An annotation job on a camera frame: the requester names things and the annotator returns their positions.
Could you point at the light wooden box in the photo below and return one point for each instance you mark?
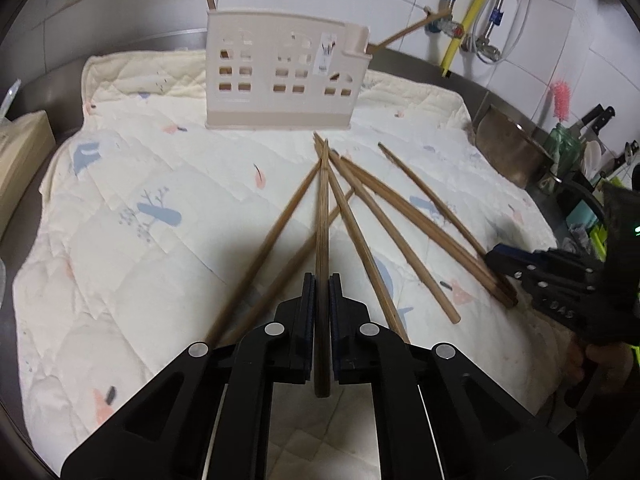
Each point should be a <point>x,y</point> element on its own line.
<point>20,160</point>

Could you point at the person's right hand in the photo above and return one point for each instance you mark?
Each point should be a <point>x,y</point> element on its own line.
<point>605,360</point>

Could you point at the quilted printed cream mat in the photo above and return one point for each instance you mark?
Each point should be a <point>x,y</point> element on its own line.
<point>150,270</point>

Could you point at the pink bottle brush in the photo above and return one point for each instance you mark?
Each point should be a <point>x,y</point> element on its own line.
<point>561,100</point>

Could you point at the steel angle valve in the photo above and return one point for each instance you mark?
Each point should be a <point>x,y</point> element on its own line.
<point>487,52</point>

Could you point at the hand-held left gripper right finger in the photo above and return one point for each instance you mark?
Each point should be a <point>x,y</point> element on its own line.
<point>334,320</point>

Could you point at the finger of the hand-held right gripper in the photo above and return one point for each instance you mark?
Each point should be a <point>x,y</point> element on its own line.
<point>510,260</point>
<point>560,305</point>

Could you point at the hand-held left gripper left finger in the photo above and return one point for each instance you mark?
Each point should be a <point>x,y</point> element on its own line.
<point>309,320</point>

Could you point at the stainless steel pot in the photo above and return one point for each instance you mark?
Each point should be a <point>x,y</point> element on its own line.
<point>510,150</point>

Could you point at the yellow gas pipe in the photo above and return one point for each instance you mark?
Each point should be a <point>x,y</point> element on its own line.
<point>473,15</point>

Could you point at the clear plastic tube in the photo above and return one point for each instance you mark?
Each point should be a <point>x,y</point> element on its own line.
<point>526,15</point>

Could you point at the beige plastic utensil holder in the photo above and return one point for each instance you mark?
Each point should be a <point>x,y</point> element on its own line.
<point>260,110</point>

